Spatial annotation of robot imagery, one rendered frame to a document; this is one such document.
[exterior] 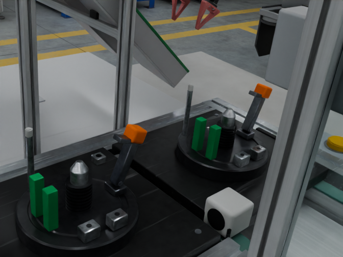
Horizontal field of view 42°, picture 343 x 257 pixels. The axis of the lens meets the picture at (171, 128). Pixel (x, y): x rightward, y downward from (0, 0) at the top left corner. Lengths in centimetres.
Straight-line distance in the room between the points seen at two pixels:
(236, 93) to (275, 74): 79
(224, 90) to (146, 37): 48
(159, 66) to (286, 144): 46
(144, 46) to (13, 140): 32
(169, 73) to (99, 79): 40
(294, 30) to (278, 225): 18
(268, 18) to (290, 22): 96
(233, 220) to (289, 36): 24
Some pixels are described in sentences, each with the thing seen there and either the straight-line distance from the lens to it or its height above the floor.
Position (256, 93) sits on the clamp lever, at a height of 107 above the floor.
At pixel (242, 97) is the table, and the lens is 120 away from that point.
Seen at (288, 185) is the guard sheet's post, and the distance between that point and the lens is 42.
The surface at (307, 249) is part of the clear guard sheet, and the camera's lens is 46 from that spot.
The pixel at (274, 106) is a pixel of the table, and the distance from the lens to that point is 118.
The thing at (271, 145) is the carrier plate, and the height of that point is 97.
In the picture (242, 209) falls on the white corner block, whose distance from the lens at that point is 56.
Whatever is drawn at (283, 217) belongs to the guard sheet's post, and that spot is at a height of 107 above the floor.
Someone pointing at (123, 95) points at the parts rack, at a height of 101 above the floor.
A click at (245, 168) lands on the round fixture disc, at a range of 64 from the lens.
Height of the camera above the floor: 132
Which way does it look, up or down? 28 degrees down
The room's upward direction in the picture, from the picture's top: 7 degrees clockwise
